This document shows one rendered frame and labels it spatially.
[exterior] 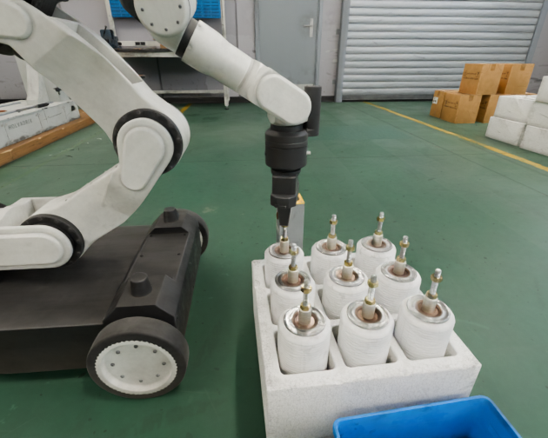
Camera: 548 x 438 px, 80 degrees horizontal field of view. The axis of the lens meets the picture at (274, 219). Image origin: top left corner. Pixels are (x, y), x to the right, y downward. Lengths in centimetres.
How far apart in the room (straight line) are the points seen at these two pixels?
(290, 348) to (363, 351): 13
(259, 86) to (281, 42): 497
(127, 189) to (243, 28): 491
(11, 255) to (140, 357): 38
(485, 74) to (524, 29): 280
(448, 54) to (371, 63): 125
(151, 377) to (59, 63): 65
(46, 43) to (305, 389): 76
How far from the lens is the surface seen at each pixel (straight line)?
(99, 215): 87
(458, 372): 72
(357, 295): 71
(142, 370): 81
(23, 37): 79
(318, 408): 67
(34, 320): 89
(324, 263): 79
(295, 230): 93
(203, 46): 61
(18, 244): 93
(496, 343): 108
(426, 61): 624
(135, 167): 74
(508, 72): 456
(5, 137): 313
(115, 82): 76
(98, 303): 87
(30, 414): 95
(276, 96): 61
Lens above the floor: 68
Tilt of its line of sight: 27 degrees down
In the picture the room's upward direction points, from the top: straight up
